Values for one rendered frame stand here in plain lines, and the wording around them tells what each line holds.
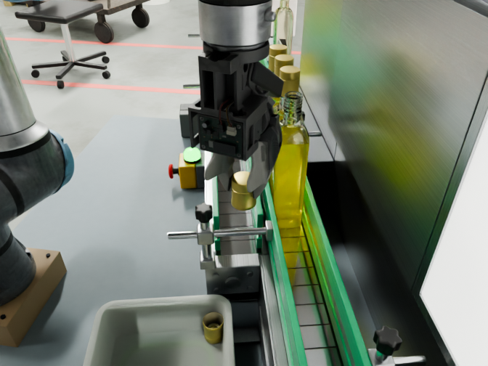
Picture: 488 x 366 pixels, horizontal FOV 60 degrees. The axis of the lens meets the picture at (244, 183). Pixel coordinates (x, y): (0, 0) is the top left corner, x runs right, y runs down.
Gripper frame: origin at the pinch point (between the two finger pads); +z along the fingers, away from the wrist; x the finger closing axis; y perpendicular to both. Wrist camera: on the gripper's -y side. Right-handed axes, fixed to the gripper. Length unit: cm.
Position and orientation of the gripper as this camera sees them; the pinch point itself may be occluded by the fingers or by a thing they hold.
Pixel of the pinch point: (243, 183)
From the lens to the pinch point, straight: 58.1
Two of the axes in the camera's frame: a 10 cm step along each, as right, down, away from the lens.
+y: -4.2, 5.3, -7.4
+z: 0.0, 8.1, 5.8
